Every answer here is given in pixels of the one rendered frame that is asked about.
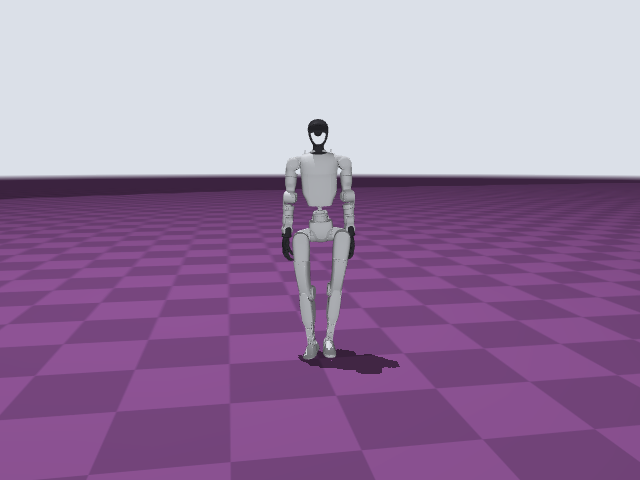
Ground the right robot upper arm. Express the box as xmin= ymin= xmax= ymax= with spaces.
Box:
xmin=284 ymin=156 xmax=301 ymax=204

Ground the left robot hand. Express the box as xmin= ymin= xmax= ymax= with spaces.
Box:
xmin=348 ymin=226 xmax=355 ymax=259

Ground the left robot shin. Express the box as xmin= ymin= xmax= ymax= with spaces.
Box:
xmin=326 ymin=290 xmax=342 ymax=342

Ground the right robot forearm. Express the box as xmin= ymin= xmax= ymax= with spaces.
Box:
xmin=281 ymin=192 xmax=295 ymax=234

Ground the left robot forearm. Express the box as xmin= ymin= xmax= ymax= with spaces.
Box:
xmin=343 ymin=193 xmax=355 ymax=232

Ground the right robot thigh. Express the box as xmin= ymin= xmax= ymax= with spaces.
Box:
xmin=292 ymin=228 xmax=316 ymax=301

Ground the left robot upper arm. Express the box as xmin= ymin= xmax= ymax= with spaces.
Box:
xmin=336 ymin=155 xmax=355 ymax=202

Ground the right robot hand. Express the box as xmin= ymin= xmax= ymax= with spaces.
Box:
xmin=281 ymin=227 xmax=294 ymax=261

